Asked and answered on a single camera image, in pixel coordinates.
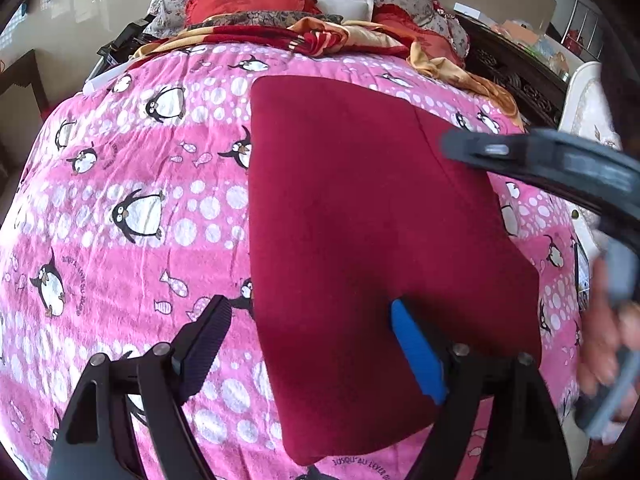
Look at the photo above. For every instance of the white flat board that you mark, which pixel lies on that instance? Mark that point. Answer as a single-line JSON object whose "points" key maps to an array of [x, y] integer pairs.
{"points": [[102, 80]]}

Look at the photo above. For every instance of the person's right hand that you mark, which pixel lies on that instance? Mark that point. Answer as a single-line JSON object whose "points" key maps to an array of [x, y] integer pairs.
{"points": [[600, 340]]}

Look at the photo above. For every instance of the black bag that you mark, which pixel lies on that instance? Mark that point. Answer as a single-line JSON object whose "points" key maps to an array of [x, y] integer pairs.
{"points": [[125, 37]]}

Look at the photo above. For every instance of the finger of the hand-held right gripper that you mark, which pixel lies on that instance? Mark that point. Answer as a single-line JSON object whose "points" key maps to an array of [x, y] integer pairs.
{"points": [[480, 149]]}

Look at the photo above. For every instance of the white pillow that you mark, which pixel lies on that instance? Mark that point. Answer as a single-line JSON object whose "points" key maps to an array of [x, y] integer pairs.
{"points": [[345, 5]]}

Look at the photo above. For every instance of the blue printed panel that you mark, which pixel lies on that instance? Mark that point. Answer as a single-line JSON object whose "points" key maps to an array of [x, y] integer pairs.
{"points": [[582, 270]]}

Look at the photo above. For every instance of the maroon knit garment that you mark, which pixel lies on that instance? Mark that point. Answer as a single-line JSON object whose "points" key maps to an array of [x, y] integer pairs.
{"points": [[350, 210]]}

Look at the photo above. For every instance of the pink penguin print blanket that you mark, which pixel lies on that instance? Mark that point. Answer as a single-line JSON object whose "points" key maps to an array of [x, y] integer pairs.
{"points": [[125, 260]]}

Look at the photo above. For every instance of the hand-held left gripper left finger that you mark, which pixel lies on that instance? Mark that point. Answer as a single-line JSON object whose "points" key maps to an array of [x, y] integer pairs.
{"points": [[205, 355]]}

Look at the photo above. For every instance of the orange red floral blanket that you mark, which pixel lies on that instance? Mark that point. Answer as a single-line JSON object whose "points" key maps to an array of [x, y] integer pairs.
{"points": [[325, 35]]}

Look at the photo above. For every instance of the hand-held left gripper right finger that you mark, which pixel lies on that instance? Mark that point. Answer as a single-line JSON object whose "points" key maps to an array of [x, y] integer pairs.
{"points": [[417, 355]]}

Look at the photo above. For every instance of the dark wooden table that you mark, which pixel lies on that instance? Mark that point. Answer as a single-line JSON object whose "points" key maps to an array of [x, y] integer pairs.
{"points": [[25, 80]]}

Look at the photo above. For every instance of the metal rail rack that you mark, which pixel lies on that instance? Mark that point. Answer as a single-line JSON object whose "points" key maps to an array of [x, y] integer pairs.
{"points": [[576, 15]]}

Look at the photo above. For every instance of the white upholstered furniture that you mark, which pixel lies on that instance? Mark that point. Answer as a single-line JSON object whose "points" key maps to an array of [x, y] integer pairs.
{"points": [[590, 100]]}

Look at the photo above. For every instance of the pile of colourful papers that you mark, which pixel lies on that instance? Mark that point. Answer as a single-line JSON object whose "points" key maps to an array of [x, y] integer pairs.
{"points": [[530, 40]]}

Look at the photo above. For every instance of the dark patterned blanket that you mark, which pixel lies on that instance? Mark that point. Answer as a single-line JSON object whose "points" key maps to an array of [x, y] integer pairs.
{"points": [[260, 17]]}

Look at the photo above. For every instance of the dark carved wooden headboard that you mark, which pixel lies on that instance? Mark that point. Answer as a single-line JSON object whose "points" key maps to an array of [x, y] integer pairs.
{"points": [[515, 75]]}

